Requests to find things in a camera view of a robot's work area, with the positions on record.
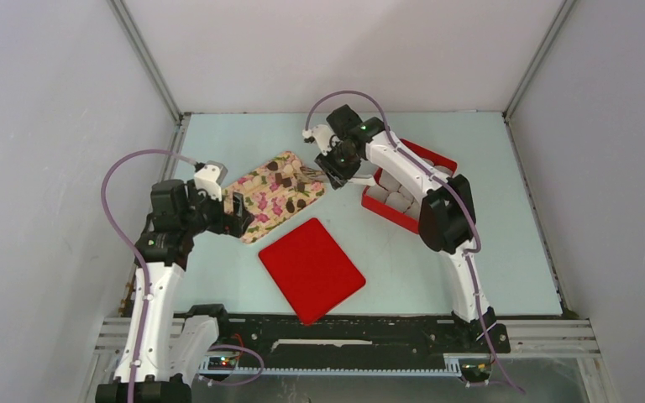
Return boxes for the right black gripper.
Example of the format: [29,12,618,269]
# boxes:
[317,140,363,189]

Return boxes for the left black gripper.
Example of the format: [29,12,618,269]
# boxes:
[181,180,253,238]

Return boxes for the white handled metal tongs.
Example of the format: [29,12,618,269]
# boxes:
[294,166,378,187]

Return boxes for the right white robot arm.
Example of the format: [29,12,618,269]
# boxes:
[302,105,490,351]

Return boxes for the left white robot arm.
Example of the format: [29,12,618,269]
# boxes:
[95,180,254,402]

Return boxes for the red chocolate box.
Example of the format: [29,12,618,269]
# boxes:
[361,139,458,234]

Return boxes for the floral pattern tray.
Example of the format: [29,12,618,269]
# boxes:
[223,151,326,244]

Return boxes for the red box lid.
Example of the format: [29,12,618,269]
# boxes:
[258,218,366,326]

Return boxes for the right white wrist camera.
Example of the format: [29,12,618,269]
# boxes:
[302,124,335,155]

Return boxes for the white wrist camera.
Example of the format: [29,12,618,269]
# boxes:
[193,160,228,202]
[302,124,335,155]

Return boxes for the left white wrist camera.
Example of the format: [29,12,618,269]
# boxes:
[193,160,228,202]

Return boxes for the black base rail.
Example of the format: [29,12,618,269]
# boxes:
[175,305,511,373]

